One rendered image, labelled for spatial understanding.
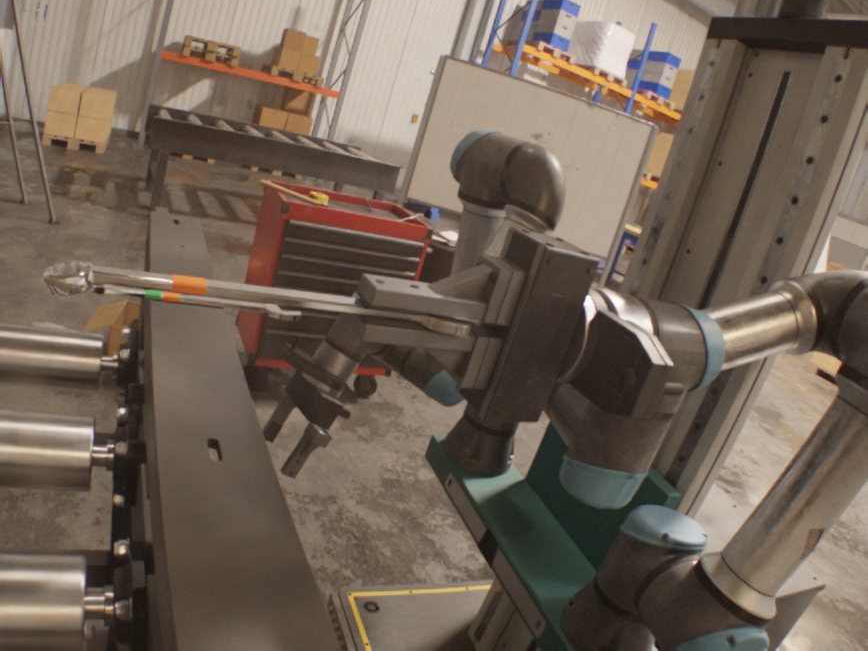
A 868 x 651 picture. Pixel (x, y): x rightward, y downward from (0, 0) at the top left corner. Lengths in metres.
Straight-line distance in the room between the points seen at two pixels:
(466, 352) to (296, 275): 2.34
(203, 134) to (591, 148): 3.29
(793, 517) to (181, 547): 0.63
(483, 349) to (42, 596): 0.52
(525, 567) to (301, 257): 1.94
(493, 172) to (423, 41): 10.38
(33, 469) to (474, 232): 0.85
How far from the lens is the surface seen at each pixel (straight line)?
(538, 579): 1.06
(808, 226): 0.96
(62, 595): 0.72
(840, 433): 0.76
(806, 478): 0.77
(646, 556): 0.87
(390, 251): 2.85
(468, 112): 5.06
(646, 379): 0.41
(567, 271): 0.41
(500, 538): 1.11
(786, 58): 1.14
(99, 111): 8.49
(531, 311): 0.41
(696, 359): 0.53
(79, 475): 0.95
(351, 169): 5.97
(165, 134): 5.55
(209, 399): 0.55
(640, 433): 0.54
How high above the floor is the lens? 1.44
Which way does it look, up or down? 18 degrees down
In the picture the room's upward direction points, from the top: 17 degrees clockwise
